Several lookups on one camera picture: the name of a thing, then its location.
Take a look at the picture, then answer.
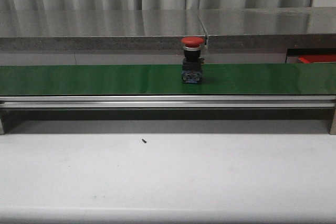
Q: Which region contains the red push button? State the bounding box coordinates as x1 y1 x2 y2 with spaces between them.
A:
181 36 204 84

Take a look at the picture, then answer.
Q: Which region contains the green conveyor belt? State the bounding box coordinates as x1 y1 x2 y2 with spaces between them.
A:
1 63 335 96

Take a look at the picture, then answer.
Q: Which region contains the grey counter slab right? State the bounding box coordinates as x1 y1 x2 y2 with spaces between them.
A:
199 7 335 50

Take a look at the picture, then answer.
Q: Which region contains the grey counter slab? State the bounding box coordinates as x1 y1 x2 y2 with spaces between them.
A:
1 10 206 51
199 7 335 50

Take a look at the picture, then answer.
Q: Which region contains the red tray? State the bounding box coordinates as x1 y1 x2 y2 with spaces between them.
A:
298 55 336 63

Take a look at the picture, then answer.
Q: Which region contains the grey counter slab left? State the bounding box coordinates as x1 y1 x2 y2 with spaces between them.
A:
1 10 206 51

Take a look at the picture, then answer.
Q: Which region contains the right conveyor support leg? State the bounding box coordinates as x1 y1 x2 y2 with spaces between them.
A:
329 109 336 135

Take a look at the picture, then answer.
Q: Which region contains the conveyor support leg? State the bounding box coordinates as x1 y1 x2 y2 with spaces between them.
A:
0 110 11 135
329 109 336 135

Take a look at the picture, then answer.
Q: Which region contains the left conveyor support leg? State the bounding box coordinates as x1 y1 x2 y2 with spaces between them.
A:
0 110 11 135

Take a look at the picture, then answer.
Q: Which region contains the aluminium conveyor frame rail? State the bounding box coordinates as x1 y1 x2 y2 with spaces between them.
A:
1 95 335 110

